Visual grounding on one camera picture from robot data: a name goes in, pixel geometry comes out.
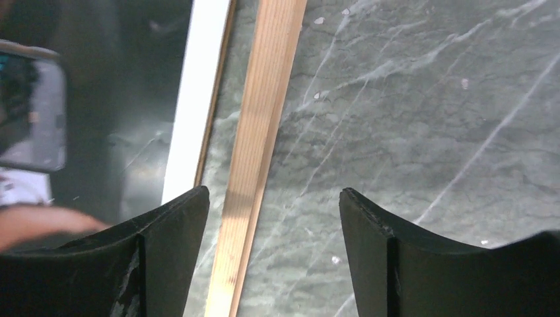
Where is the wooden picture frame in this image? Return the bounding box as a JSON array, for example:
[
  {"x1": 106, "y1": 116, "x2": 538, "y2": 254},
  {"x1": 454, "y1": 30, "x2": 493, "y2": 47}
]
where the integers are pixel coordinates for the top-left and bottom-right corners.
[{"x1": 205, "y1": 0, "x2": 307, "y2": 317}]

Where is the printed photo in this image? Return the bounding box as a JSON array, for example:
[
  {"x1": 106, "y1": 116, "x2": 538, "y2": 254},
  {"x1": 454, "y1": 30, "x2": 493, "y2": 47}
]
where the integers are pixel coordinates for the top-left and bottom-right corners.
[{"x1": 1, "y1": 1, "x2": 230, "y2": 252}]

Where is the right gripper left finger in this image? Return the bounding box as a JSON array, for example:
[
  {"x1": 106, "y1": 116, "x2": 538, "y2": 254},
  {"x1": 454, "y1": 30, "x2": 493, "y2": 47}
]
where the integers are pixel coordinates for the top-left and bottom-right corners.
[{"x1": 1, "y1": 186, "x2": 209, "y2": 316}]

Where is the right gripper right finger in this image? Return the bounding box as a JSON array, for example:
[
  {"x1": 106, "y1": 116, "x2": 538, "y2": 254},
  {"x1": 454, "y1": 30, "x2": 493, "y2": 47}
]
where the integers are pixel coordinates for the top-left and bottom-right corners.
[{"x1": 339, "y1": 188, "x2": 559, "y2": 317}]

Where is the brown backing board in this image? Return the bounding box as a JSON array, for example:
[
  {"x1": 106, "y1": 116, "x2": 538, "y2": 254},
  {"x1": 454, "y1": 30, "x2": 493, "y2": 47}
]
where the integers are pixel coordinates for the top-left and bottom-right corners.
[{"x1": 193, "y1": 0, "x2": 237, "y2": 186}]

